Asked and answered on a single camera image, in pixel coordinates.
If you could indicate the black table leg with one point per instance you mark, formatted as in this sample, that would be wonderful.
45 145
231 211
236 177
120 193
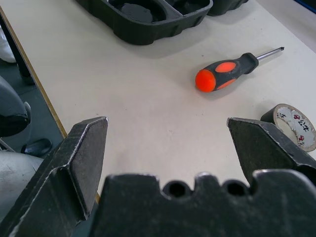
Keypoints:
22 61

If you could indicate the black tool case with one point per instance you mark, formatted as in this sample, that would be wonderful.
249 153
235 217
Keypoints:
138 32

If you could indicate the black electrical tape roll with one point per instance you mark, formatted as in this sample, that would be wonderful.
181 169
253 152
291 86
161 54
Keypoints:
267 116

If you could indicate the white rounded object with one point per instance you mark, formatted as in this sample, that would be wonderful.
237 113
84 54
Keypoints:
6 47

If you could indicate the dark grey rounded shell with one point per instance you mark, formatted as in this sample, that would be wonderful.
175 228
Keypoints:
12 111

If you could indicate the silver robot body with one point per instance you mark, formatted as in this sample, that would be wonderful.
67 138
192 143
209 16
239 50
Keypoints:
14 172

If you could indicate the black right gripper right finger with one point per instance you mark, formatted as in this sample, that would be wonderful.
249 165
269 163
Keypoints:
261 148

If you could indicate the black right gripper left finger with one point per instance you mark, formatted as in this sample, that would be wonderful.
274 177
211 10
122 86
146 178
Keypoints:
61 172

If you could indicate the dark glossy rounded object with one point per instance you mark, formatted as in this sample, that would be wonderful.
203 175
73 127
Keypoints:
37 146

